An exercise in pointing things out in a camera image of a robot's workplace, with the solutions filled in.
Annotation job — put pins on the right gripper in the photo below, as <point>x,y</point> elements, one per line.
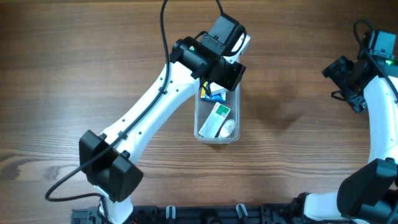
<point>343,78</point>

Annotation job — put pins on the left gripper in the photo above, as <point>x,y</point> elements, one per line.
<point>230,76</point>

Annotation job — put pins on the blue yellow lozenge box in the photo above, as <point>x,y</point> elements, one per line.
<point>205,95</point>

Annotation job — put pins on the white green slim box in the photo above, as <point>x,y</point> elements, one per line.
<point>214,121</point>

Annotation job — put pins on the white blue medicine box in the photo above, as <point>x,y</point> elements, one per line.
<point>216,89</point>

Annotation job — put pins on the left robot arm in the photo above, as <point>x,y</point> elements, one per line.
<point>109,159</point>

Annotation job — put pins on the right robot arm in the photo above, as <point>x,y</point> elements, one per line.
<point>368,84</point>

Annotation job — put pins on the clear plastic container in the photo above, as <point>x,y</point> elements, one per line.
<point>203,109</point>

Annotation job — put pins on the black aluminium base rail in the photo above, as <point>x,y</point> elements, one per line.
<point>264,214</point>

